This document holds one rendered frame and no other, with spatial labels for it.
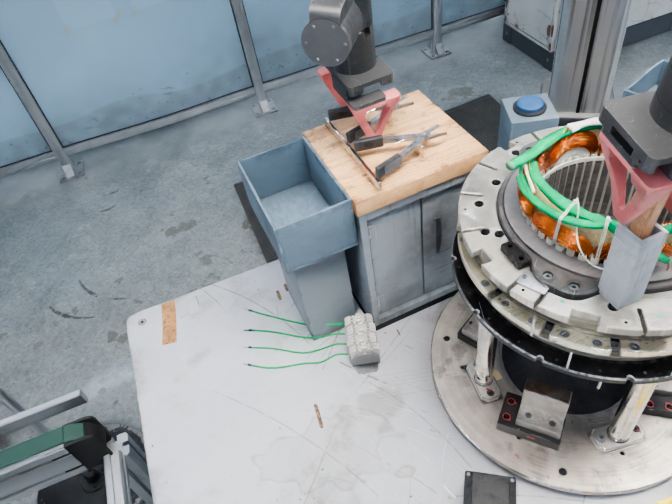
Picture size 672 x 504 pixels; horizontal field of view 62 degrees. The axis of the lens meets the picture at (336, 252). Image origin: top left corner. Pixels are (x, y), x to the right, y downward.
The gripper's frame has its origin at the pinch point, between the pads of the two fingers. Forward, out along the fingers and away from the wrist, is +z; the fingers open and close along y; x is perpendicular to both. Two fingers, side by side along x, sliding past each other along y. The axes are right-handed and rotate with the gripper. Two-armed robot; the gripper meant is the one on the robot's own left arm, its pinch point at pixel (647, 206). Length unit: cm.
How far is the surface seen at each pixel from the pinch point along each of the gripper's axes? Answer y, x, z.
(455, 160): -4.5, 27.0, 17.0
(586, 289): -2.1, 0.0, 10.8
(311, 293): -26.8, 23.7, 34.7
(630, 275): -0.6, -2.3, 6.1
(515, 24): 112, 223, 124
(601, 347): -1.8, -4.4, 14.5
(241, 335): -40, 27, 47
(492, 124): 74, 160, 132
